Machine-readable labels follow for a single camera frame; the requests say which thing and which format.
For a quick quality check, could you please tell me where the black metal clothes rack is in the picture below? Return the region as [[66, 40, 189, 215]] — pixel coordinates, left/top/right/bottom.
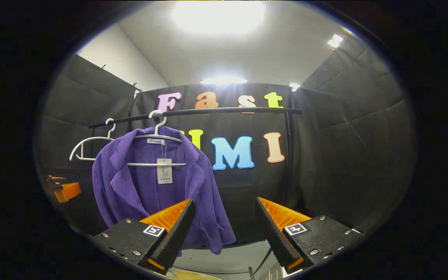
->
[[88, 107, 304, 212]]

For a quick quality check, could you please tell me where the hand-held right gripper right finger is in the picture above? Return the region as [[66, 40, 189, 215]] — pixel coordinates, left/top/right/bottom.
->
[[255, 197, 364, 275]]

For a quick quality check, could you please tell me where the white plastic clothes hanger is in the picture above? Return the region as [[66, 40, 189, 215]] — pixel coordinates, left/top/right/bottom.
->
[[69, 118, 116, 162], [127, 110, 187, 168]]

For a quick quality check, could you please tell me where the ceiling light panel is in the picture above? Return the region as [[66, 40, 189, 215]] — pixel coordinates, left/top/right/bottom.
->
[[200, 77, 248, 86], [327, 34, 344, 49], [171, 0, 266, 36]]

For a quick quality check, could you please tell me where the black backdrop cloth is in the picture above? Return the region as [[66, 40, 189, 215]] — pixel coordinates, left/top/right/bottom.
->
[[33, 33, 417, 249]]

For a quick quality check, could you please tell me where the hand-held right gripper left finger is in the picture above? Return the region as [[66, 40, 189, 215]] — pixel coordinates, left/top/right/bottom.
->
[[91, 199, 196, 276]]

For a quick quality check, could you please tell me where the purple corduroy jacket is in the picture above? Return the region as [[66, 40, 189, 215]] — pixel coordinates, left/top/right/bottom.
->
[[92, 126, 237, 255]]

